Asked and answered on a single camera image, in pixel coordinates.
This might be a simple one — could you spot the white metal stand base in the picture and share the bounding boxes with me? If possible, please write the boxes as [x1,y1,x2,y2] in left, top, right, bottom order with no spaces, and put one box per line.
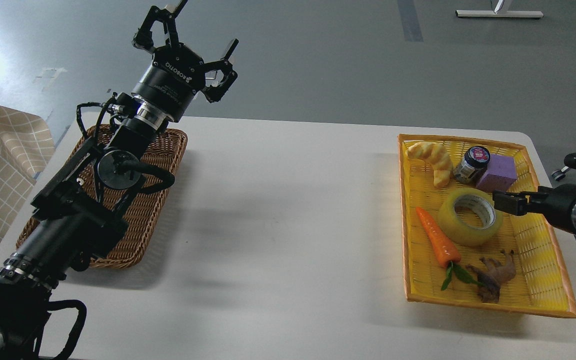
[455,0,544,19]

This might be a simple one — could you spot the purple foam block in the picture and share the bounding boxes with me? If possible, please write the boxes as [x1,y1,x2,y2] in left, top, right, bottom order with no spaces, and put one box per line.
[475,153,517,193]

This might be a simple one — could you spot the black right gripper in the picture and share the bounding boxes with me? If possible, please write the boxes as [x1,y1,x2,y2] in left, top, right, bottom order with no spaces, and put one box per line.
[492,184,576,234]

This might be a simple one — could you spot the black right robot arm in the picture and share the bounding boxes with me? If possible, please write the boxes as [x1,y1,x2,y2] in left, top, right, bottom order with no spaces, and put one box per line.
[493,152,576,235]

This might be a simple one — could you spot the small dark jar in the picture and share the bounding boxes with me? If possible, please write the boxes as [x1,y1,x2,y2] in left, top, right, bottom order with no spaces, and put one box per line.
[453,146,491,184]

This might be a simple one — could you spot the yellow plastic basket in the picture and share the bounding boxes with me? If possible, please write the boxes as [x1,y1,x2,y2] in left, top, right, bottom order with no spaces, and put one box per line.
[398,134,576,318]

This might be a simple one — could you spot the yellow tape roll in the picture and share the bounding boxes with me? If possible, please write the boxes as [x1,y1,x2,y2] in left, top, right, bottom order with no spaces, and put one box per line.
[436,187,504,248]

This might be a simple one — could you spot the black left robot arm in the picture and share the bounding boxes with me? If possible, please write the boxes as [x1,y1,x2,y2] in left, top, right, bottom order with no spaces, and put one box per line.
[0,0,239,360]

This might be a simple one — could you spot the orange toy carrot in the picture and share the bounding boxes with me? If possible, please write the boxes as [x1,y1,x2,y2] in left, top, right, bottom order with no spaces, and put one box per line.
[414,207,483,291]

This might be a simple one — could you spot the toy croissant bread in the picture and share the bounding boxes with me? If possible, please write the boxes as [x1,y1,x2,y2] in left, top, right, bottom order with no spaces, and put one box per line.
[406,141,454,189]

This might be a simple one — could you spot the brown toy animal figure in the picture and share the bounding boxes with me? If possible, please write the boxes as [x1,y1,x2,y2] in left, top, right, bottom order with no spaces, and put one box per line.
[466,249,517,304]

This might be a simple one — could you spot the brown wicker basket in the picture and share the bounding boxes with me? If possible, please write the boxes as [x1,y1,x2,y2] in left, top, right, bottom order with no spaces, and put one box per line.
[15,124,188,269]

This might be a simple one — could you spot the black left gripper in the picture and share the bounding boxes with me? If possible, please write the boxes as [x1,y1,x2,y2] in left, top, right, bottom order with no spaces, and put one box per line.
[131,0,240,123]

